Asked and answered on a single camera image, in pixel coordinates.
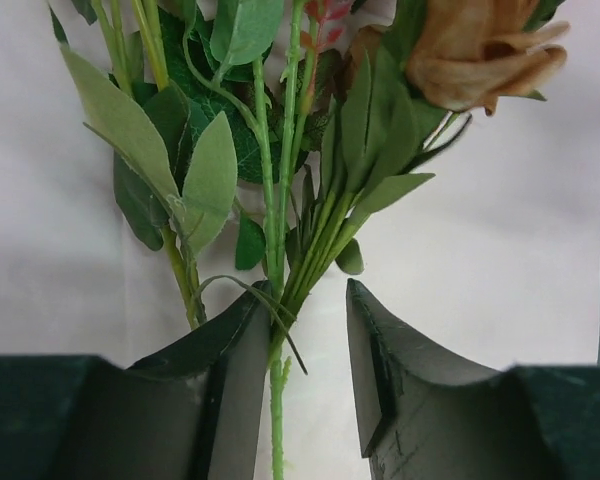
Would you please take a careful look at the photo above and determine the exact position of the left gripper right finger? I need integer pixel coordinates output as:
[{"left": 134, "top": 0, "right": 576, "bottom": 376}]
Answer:
[{"left": 346, "top": 280, "right": 600, "bottom": 480}]

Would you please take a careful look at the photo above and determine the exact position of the brown dried rose bunch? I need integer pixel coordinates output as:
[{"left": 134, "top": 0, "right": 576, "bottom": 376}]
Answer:
[{"left": 269, "top": 1, "right": 569, "bottom": 360}]

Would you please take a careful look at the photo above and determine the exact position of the pink flower bunch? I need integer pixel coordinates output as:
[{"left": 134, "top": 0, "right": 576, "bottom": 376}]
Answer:
[{"left": 51, "top": 1, "right": 238, "bottom": 328}]

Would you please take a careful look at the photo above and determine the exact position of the peach rose stem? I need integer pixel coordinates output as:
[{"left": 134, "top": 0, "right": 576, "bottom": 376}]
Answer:
[{"left": 179, "top": 0, "right": 361, "bottom": 480}]

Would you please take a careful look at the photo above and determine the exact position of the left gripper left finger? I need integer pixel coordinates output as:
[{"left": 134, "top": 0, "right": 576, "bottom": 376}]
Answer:
[{"left": 0, "top": 292, "right": 270, "bottom": 479}]

